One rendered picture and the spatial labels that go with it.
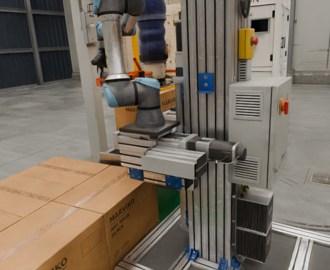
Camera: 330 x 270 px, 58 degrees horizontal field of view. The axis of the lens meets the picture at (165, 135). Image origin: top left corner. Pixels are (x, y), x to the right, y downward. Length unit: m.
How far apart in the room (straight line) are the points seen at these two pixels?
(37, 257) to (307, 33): 9.92
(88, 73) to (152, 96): 1.94
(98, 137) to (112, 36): 2.11
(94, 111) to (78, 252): 1.98
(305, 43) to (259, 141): 9.29
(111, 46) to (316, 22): 9.44
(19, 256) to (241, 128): 1.15
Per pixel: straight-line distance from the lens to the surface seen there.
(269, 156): 1.38
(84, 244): 1.67
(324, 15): 10.54
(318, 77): 10.45
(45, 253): 1.54
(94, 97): 3.30
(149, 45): 2.33
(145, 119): 1.42
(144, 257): 1.92
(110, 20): 1.43
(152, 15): 2.33
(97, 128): 3.37
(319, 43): 10.53
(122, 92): 1.38
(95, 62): 1.86
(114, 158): 2.38
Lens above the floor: 1.41
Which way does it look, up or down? 17 degrees down
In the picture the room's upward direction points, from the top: 3 degrees counter-clockwise
